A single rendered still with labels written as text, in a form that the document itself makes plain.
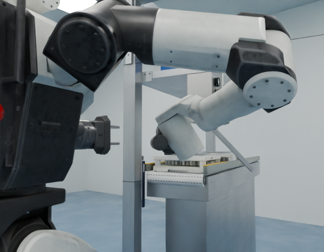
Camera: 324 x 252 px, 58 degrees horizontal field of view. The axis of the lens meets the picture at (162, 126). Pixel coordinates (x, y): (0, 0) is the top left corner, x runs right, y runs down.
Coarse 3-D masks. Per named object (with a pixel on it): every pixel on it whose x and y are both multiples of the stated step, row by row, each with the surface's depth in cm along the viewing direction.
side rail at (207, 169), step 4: (256, 156) 220; (232, 160) 156; (236, 160) 161; (248, 160) 192; (252, 160) 205; (216, 164) 127; (220, 164) 133; (224, 164) 139; (228, 164) 146; (232, 164) 153; (236, 164) 161; (240, 164) 170; (204, 168) 116; (208, 168) 117; (212, 168) 122; (216, 168) 127; (220, 168) 133; (224, 168) 139; (204, 172) 116; (208, 172) 117
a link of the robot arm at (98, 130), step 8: (80, 120) 84; (96, 120) 93; (104, 120) 91; (88, 128) 84; (96, 128) 88; (104, 128) 91; (88, 136) 83; (96, 136) 88; (104, 136) 91; (88, 144) 85; (96, 144) 88; (104, 144) 91; (96, 152) 93; (104, 152) 92
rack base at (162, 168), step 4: (156, 168) 130; (160, 168) 129; (164, 168) 129; (168, 168) 128; (172, 168) 127; (176, 168) 126; (180, 168) 125; (184, 168) 124; (188, 168) 123; (192, 168) 123; (196, 168) 122; (200, 168) 121; (192, 172) 123; (196, 172) 122; (200, 172) 121
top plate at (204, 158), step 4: (156, 156) 131; (160, 156) 130; (164, 156) 129; (168, 156) 128; (172, 156) 127; (176, 156) 126; (192, 156) 123; (196, 156) 122; (200, 156) 121; (204, 156) 121; (208, 156) 125; (212, 156) 130; (216, 156) 136; (220, 156) 142; (188, 160) 124; (192, 160) 123; (196, 160) 122; (200, 160) 121; (204, 160) 121
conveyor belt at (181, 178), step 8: (256, 160) 231; (152, 176) 126; (160, 176) 124; (168, 176) 123; (176, 176) 121; (184, 176) 120; (192, 176) 118; (200, 176) 117; (176, 184) 122; (184, 184) 120; (192, 184) 118; (200, 184) 116
